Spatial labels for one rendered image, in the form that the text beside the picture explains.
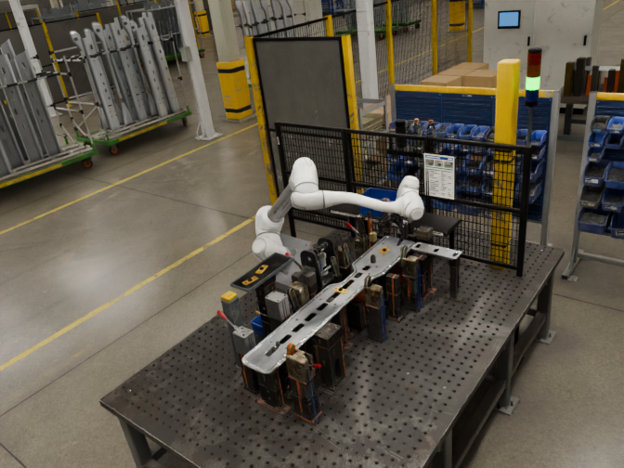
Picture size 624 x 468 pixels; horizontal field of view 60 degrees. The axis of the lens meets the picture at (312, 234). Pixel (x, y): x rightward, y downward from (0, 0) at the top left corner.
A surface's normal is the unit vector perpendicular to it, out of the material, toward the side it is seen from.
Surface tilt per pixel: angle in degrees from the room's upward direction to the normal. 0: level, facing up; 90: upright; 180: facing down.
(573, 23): 90
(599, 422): 0
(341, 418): 0
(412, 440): 0
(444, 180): 90
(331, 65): 90
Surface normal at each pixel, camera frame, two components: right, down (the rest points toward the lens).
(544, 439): -0.11, -0.88
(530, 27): -0.61, 0.43
